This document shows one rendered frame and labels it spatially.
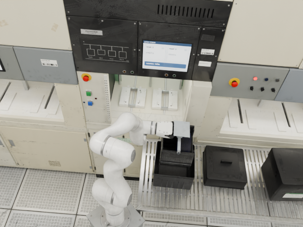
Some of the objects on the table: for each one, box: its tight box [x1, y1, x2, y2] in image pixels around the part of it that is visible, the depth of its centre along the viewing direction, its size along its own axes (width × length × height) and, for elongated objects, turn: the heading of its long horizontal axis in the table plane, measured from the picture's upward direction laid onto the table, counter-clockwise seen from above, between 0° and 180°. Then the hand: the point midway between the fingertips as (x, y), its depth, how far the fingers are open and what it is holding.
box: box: [261, 148, 303, 201], centre depth 210 cm, size 29×29×25 cm
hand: (180, 130), depth 185 cm, fingers closed on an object, 3 cm apart
